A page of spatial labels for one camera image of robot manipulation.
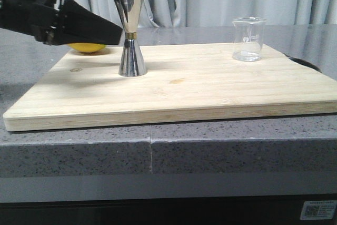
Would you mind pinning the yellow lemon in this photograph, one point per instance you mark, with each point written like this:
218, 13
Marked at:
86, 47

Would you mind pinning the clear glass beaker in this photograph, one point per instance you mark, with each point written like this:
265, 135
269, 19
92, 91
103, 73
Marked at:
248, 38

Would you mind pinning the silver double jigger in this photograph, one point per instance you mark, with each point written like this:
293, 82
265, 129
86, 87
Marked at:
132, 63

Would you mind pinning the white QR code label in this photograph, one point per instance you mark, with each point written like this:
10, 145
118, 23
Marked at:
318, 210

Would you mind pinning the wooden cutting board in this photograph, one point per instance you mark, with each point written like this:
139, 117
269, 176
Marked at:
182, 83

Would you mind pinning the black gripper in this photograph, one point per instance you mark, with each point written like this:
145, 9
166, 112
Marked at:
72, 24

